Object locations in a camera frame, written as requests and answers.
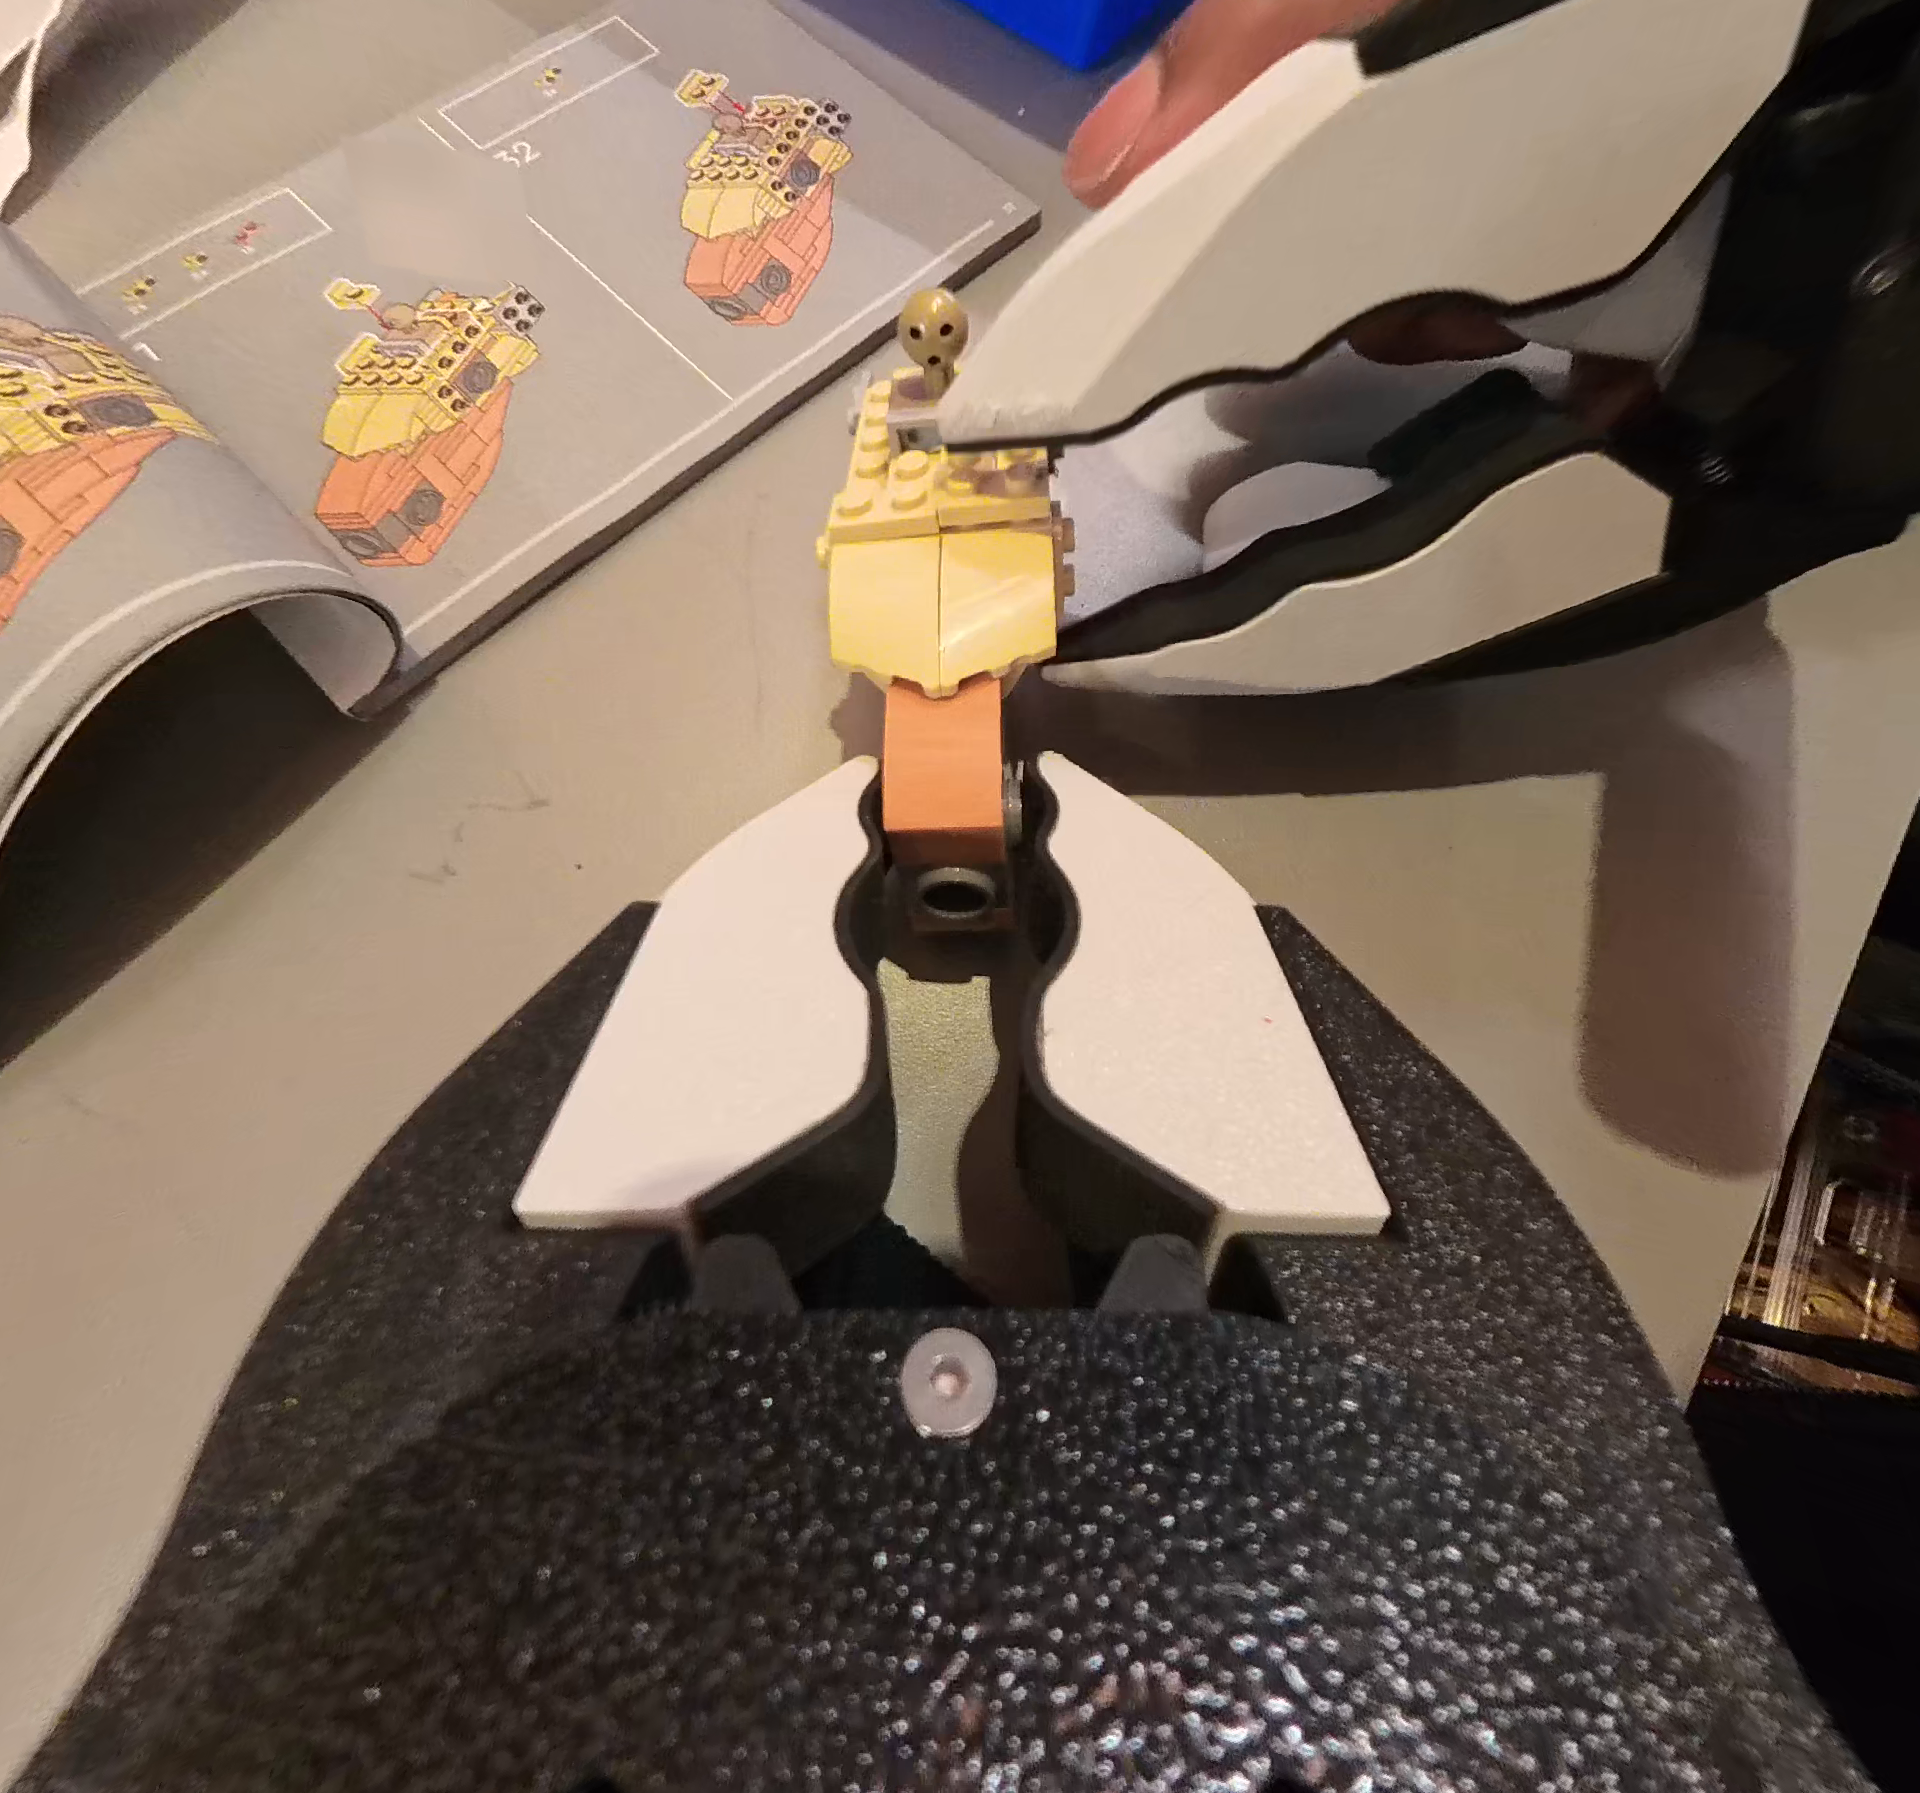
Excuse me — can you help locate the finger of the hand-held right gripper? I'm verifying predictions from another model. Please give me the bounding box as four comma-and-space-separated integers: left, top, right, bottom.
1042, 378, 1682, 699
946, 0, 1850, 455

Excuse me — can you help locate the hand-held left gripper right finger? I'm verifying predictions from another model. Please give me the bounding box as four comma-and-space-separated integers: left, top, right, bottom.
1020, 751, 1394, 1242

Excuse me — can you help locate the tan and brown brick model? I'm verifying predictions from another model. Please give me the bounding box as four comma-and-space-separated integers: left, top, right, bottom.
823, 290, 1077, 979

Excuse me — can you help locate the grey instruction booklet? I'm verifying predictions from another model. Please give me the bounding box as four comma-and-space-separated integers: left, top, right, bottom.
0, 0, 1042, 849

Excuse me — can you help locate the grey desk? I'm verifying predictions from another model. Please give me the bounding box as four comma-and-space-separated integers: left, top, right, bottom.
0, 0, 1920, 1737

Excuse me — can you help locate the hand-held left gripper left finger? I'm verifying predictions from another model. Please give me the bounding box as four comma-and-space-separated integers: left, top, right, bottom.
509, 755, 901, 1239

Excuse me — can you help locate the person's dark clothing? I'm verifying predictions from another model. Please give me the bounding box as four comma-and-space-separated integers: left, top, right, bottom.
1686, 833, 1920, 1793

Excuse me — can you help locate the person's right hand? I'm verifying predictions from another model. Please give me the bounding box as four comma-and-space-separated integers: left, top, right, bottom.
1068, 0, 1451, 208

